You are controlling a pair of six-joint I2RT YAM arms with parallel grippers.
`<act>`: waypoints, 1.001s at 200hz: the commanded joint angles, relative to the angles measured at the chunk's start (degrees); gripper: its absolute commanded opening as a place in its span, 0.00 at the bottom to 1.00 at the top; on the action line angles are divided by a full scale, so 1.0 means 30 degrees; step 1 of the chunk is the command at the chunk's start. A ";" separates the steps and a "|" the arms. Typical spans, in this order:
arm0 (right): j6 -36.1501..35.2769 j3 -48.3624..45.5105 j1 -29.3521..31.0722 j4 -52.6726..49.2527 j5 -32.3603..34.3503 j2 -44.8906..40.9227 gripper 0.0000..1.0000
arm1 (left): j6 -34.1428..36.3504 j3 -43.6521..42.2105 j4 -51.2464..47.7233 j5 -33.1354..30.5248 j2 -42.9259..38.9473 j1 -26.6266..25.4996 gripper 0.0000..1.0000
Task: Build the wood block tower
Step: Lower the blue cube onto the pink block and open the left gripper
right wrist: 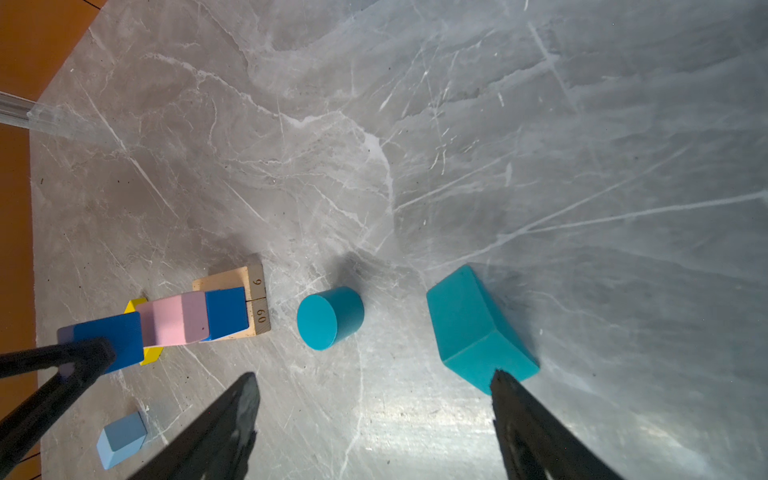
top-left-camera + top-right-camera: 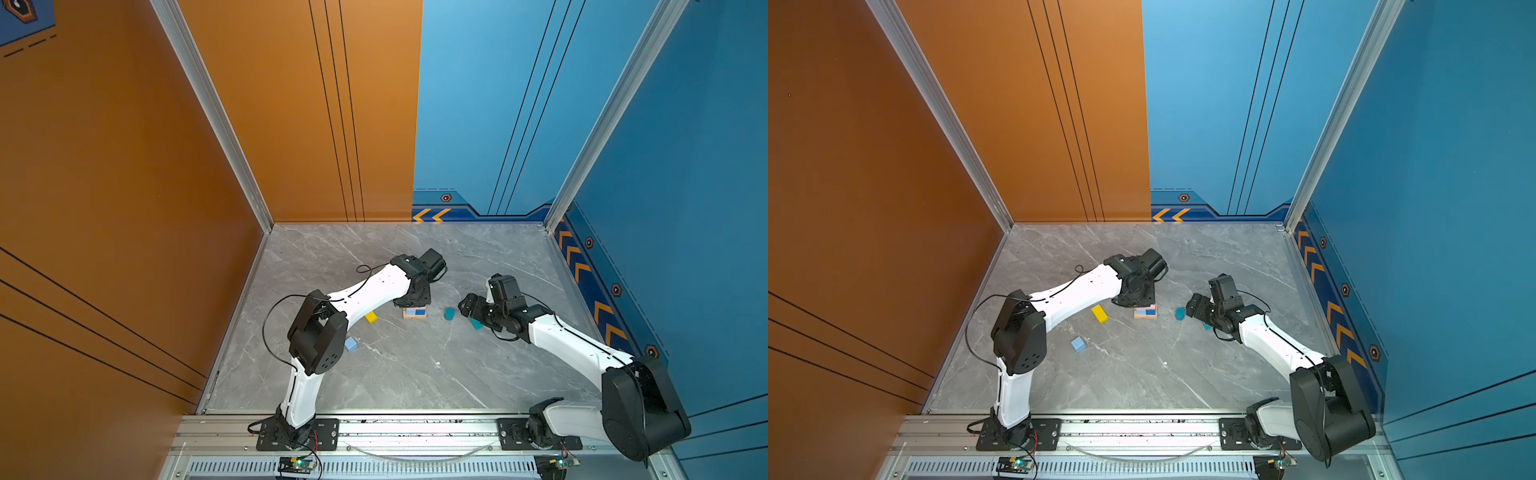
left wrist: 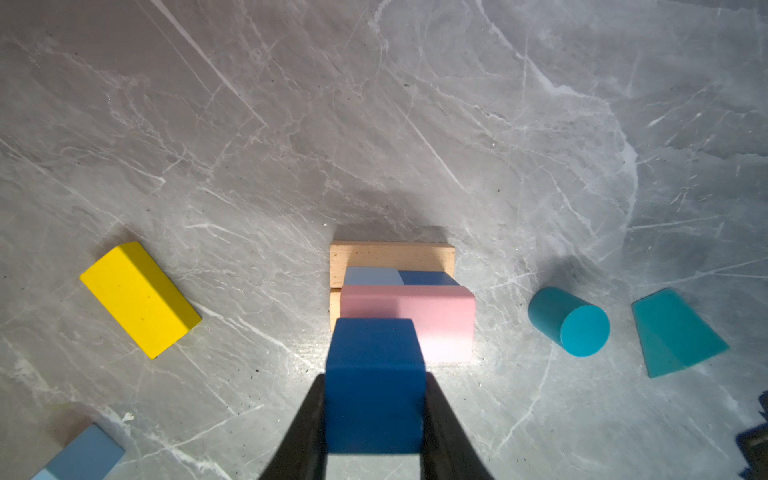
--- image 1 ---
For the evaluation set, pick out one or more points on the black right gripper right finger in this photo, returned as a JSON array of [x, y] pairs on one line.
[[533, 443]]

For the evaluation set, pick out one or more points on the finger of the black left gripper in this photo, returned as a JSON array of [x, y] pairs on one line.
[[24, 427]]

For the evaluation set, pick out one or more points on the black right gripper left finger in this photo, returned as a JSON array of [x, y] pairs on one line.
[[218, 444]]

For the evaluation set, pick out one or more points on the light blue cube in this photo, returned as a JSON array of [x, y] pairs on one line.
[[121, 439]]

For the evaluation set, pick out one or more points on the pink wood block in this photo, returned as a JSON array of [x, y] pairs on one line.
[[172, 321]]

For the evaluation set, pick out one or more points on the dark blue wood cube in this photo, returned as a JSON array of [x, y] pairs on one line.
[[226, 312]]

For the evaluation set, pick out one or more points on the natural wood block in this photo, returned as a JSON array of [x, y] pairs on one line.
[[252, 279]]

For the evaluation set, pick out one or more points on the yellow wood block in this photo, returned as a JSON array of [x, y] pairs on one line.
[[151, 354]]

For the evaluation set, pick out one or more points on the teal wood block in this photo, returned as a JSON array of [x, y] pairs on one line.
[[474, 338]]

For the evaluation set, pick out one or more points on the teal wood cylinder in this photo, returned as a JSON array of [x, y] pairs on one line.
[[326, 318]]

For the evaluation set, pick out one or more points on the aluminium corner post left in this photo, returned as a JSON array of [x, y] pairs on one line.
[[23, 113]]

